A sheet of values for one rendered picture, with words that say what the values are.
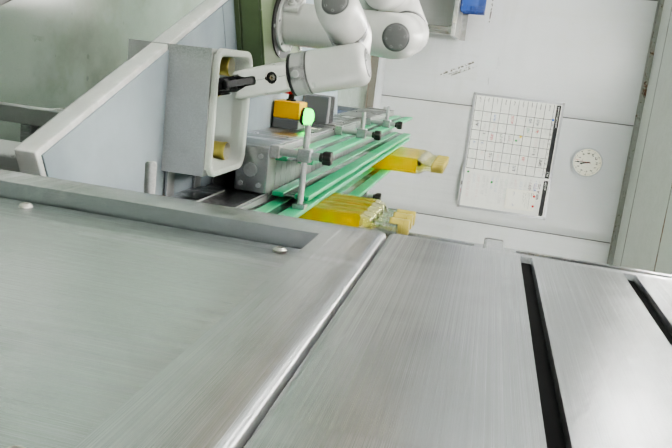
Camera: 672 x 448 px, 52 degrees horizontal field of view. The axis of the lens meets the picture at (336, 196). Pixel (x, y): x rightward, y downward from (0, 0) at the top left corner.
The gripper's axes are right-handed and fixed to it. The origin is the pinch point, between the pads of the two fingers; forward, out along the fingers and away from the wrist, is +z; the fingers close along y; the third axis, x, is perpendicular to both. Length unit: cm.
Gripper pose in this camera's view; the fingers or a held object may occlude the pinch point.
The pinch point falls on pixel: (214, 87)
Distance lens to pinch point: 128.5
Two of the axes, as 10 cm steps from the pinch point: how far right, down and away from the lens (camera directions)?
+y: 2.3, -1.9, 9.6
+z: -9.6, 1.0, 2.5
